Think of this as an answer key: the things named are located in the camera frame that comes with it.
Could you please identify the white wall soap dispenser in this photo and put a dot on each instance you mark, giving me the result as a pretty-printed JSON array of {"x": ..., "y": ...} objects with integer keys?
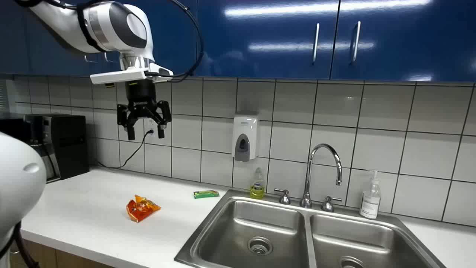
[{"x": 244, "y": 135}]

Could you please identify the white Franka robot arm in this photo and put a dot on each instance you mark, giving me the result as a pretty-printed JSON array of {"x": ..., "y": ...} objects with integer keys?
[{"x": 113, "y": 23}]

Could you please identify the dark box appliance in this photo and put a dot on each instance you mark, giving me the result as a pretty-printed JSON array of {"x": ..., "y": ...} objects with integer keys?
[{"x": 12, "y": 129}]

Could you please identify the wooden base cabinet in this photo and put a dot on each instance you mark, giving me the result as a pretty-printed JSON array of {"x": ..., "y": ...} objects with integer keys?
[{"x": 44, "y": 254}]

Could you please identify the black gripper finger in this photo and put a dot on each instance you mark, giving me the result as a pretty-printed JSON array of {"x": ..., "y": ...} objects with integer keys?
[
  {"x": 123, "y": 113},
  {"x": 163, "y": 113}
]

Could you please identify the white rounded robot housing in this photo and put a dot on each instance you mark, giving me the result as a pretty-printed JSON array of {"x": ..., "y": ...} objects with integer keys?
[{"x": 16, "y": 183}]

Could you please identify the stainless steel double sink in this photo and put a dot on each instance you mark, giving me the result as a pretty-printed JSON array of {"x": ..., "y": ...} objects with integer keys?
[{"x": 232, "y": 227}]

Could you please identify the chrome gooseneck faucet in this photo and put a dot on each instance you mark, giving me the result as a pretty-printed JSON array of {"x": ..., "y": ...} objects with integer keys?
[{"x": 308, "y": 178}]

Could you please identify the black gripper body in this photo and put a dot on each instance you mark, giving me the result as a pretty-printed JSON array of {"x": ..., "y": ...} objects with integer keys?
[{"x": 141, "y": 96}]

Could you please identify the black coffee machine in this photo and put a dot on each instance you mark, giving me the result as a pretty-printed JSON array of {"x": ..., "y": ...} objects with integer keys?
[{"x": 68, "y": 142}]

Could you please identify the blue glossy cabinet door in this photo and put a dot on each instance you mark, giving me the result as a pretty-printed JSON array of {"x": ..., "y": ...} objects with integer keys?
[
  {"x": 29, "y": 49},
  {"x": 416, "y": 38},
  {"x": 257, "y": 34}
]

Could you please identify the round sink drain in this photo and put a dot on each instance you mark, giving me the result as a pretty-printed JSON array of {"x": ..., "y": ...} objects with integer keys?
[
  {"x": 260, "y": 245},
  {"x": 352, "y": 262}
]

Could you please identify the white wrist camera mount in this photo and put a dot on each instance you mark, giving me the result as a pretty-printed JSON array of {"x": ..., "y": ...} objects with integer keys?
[{"x": 119, "y": 75}]

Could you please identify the green sponge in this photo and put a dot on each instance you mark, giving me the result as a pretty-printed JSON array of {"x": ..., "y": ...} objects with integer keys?
[{"x": 205, "y": 193}]

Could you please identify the clear pump soap bottle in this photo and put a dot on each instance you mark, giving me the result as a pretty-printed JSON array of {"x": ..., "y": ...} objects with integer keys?
[{"x": 369, "y": 201}]

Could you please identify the orange snack packet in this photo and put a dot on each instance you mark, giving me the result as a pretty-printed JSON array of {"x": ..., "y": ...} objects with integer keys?
[{"x": 141, "y": 208}]

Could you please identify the yellow dish soap bottle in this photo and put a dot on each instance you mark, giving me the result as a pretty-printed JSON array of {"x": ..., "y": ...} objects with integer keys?
[{"x": 257, "y": 187}]

